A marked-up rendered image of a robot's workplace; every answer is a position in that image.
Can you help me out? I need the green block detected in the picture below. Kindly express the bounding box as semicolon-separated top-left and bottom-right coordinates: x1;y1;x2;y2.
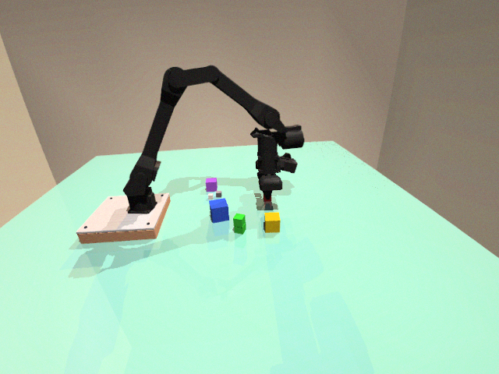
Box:
233;213;246;228
234;223;246;235

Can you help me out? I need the purple block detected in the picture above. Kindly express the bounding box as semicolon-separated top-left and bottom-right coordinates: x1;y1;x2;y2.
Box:
205;178;218;192

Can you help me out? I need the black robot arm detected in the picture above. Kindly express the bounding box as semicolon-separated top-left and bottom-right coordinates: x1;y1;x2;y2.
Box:
123;65;304;213

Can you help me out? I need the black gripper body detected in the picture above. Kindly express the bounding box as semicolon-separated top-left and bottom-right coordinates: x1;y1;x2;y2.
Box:
256;152;282;191

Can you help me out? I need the blue cube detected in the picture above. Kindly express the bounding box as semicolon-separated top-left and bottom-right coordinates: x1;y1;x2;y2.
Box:
209;198;229;223

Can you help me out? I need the yellow block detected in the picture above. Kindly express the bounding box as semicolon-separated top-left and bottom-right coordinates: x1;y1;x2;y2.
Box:
264;213;281;233

